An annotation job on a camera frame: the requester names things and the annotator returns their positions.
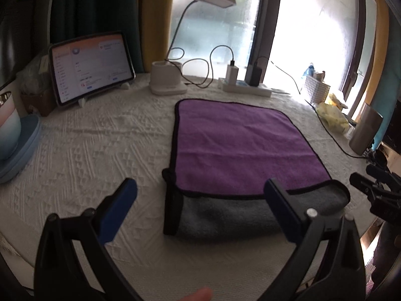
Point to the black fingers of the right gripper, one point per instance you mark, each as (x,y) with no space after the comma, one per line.
(383,191)

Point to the white usb charger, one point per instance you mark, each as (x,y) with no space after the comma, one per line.
(231,73)

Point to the yellow plastic bag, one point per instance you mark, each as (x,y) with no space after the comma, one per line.
(331,112)

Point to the yellow curtain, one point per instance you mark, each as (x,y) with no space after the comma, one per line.
(154,25)

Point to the brown cardboard box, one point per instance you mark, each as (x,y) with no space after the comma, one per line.
(42,104)

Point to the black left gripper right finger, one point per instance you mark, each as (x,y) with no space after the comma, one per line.
(341,275)

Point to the dark green curtain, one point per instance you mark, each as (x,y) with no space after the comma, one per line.
(70,19)

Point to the tablet with lit screen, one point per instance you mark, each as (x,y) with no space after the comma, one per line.
(85,66)

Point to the black power adapter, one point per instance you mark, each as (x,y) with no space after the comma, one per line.
(253,75)

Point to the teal curtain right side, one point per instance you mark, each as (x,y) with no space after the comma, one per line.
(387,93)

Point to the white power strip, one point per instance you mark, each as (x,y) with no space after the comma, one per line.
(243,88)

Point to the purple and grey towel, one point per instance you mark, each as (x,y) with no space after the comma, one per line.
(222,154)

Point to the silver metal cylinder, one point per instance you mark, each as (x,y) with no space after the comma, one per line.
(365,130)

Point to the white woven basket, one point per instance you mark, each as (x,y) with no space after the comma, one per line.
(315,91)

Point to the white tablet stand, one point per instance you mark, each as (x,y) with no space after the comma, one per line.
(123,86)

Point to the pink blue gradient tumbler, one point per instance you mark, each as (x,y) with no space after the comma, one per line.
(10,125)

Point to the fingertip at bottom edge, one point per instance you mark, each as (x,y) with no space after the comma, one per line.
(203,294)

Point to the light blue round tray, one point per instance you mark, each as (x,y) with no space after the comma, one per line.
(27,143)

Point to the white textured tablecloth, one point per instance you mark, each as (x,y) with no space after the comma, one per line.
(84,154)

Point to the white desk lamp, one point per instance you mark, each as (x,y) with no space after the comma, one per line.
(166,76)

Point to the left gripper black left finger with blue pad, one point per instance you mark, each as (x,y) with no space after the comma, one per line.
(58,273)

